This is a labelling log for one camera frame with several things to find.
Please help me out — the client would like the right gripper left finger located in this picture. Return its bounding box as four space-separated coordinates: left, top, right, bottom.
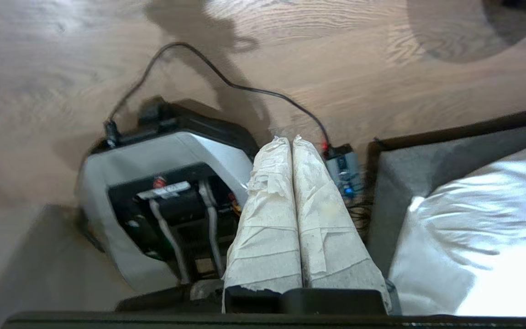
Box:
222 136 303 313

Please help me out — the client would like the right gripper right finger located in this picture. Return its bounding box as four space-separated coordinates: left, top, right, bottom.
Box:
292 135 392 313

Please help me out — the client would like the silver robot base housing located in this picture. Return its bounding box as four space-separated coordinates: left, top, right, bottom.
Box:
77 98 260 295

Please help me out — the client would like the blue electronics board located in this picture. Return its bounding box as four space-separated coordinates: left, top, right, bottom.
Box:
325 144 365 199

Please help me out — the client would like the white bed duvet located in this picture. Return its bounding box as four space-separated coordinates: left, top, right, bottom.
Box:
389 139 526 317

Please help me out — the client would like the black power cable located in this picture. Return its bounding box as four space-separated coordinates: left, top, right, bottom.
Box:
104 42 333 149

